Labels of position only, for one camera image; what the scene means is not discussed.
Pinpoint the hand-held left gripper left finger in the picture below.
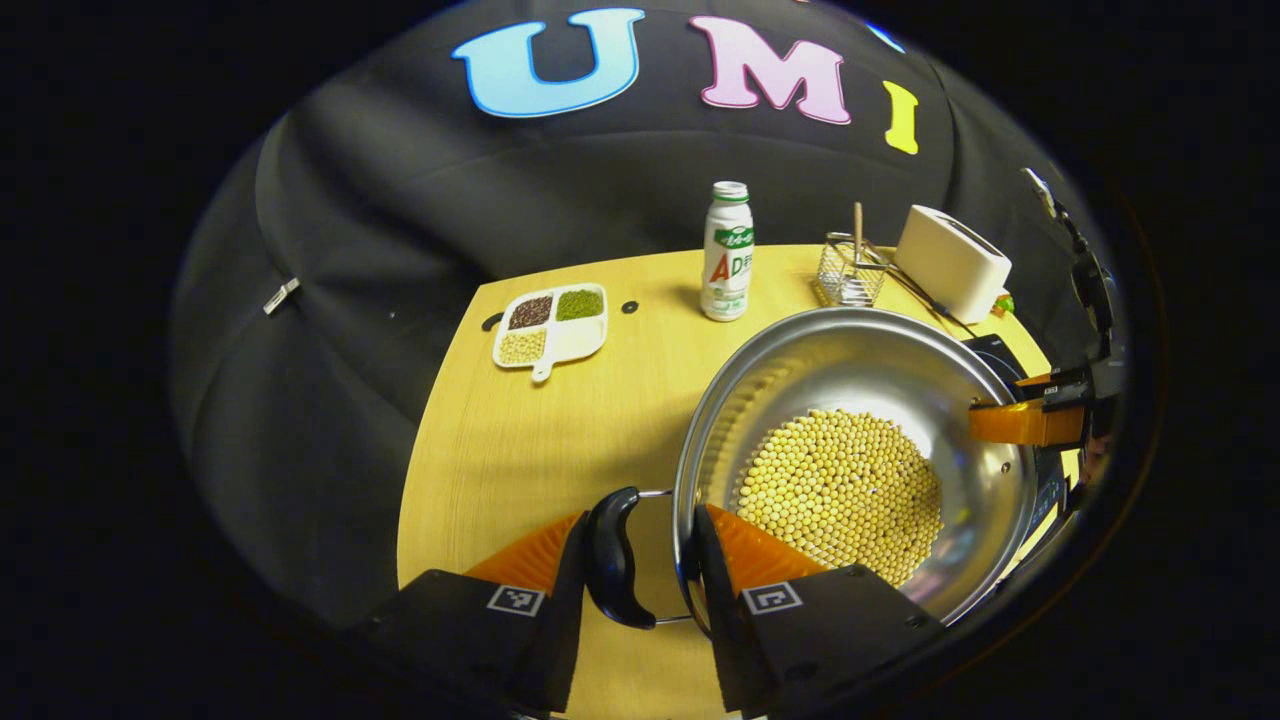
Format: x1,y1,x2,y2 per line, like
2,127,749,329
350,512,591,715

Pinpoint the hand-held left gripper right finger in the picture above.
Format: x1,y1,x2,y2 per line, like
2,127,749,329
690,505,947,717

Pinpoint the stainless steel pot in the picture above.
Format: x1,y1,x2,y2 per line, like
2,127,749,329
585,305,1041,633

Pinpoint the white toaster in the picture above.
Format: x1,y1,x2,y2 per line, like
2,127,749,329
893,205,1013,324

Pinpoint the pile of yellow soybeans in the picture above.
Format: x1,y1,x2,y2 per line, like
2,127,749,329
735,408,944,588

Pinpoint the white divided plate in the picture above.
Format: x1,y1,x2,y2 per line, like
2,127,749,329
491,283,609,385

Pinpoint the black backdrop cloth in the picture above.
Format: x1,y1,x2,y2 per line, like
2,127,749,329
170,0,1101,631

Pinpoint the white green-capped drink bottle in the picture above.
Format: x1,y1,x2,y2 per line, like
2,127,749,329
700,181,756,322

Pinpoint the black toaster cable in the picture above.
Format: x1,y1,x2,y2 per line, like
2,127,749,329
868,240,979,338

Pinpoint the wire mesh basket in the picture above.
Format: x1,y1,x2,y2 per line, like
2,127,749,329
814,232,891,309

